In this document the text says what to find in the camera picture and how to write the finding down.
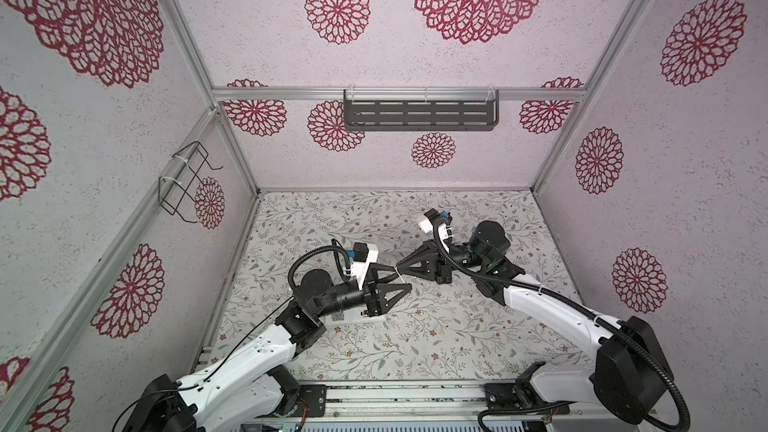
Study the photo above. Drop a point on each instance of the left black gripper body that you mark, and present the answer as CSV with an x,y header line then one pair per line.
x,y
370,298

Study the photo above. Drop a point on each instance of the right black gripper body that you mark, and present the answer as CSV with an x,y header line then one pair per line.
x,y
465,259

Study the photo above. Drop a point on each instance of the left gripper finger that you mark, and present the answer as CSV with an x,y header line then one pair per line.
x,y
383,297
378,275

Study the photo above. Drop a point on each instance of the white remote control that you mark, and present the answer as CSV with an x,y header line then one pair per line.
x,y
350,317

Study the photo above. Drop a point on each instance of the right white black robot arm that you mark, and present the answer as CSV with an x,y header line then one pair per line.
x,y
629,374

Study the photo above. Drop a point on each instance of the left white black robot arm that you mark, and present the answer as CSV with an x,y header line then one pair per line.
x,y
297,328

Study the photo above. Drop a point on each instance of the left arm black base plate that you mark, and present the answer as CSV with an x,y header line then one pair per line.
x,y
305,401

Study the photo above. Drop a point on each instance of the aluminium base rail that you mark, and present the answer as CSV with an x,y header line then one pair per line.
x,y
351,401

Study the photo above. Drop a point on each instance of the grey slotted wall shelf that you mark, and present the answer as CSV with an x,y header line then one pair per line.
x,y
425,115

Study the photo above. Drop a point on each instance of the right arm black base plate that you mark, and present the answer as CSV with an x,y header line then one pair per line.
x,y
518,398

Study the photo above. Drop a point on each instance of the black wire wall basket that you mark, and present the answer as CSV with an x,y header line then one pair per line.
x,y
173,190

